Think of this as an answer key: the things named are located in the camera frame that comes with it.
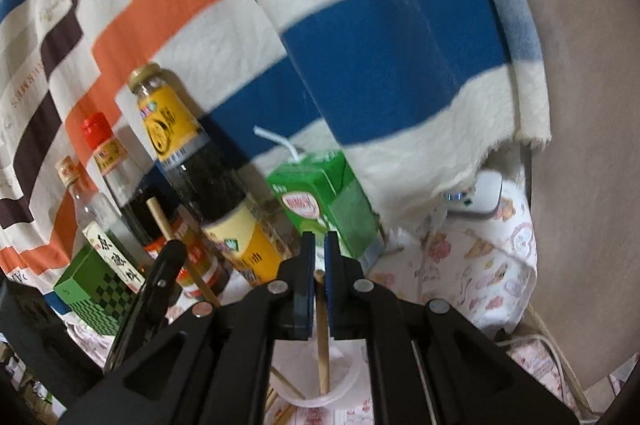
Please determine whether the white rounded device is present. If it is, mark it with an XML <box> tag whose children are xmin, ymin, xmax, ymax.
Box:
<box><xmin>445</xmin><ymin>170</ymin><xmax>503</xmax><ymax>220</ymax></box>

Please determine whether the white drinking straw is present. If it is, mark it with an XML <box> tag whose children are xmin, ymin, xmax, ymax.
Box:
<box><xmin>253</xmin><ymin>126</ymin><xmax>304</xmax><ymax>164</ymax></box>

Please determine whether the yellow label dark sauce bottle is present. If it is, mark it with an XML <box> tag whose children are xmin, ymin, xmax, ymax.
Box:
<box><xmin>127</xmin><ymin>62</ymin><xmax>288</xmax><ymax>291</ymax></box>

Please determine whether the green milk carton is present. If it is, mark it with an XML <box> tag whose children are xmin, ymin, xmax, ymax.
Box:
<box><xmin>266</xmin><ymin>150</ymin><xmax>386</xmax><ymax>273</ymax></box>

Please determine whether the bear printed cloth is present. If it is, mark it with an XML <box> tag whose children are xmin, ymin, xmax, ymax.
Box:
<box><xmin>367</xmin><ymin>167</ymin><xmax>540</xmax><ymax>338</ymax></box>

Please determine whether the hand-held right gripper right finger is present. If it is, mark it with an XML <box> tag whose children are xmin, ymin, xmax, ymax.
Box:
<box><xmin>324</xmin><ymin>231</ymin><xmax>581</xmax><ymax>425</ymax></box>

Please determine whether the red cap dark sauce bottle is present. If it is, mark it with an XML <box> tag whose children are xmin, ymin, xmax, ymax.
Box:
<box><xmin>81</xmin><ymin>112</ymin><xmax>231</xmax><ymax>301</ymax></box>

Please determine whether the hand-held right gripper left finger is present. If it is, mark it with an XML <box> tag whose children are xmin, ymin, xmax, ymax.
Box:
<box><xmin>60</xmin><ymin>232</ymin><xmax>317</xmax><ymax>425</ymax></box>

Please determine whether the wooden chopstick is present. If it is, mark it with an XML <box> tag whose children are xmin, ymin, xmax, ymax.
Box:
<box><xmin>146</xmin><ymin>198</ymin><xmax>222</xmax><ymax>309</ymax></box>
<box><xmin>264</xmin><ymin>385</ymin><xmax>300</xmax><ymax>425</ymax></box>
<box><xmin>313</xmin><ymin>270</ymin><xmax>331</xmax><ymax>395</ymax></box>
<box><xmin>269</xmin><ymin>366</ymin><xmax>307</xmax><ymax>401</ymax></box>

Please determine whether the green checkered box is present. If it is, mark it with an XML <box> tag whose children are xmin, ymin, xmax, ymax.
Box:
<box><xmin>52</xmin><ymin>245</ymin><xmax>146</xmax><ymax>337</ymax></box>

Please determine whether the striped blanket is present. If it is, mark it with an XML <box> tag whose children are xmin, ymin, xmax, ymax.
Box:
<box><xmin>0</xmin><ymin>0</ymin><xmax>553</xmax><ymax>286</ymax></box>

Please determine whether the clear bottle with white label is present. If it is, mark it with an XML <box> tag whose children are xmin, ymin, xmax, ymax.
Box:
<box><xmin>55</xmin><ymin>156</ymin><xmax>151</xmax><ymax>296</ymax></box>

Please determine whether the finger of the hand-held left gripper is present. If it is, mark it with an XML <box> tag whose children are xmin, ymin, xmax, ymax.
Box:
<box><xmin>104</xmin><ymin>239</ymin><xmax>188</xmax><ymax>371</ymax></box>

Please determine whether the translucent plastic cup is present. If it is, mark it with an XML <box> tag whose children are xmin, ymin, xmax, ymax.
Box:
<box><xmin>271</xmin><ymin>339</ymin><xmax>365</xmax><ymax>408</ymax></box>

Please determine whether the white cable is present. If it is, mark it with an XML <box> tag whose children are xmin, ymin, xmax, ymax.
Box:
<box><xmin>495</xmin><ymin>332</ymin><xmax>601</xmax><ymax>423</ymax></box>

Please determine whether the strawberry printed cloth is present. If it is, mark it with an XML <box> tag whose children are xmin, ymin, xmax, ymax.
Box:
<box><xmin>65</xmin><ymin>320</ymin><xmax>571</xmax><ymax>425</ymax></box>

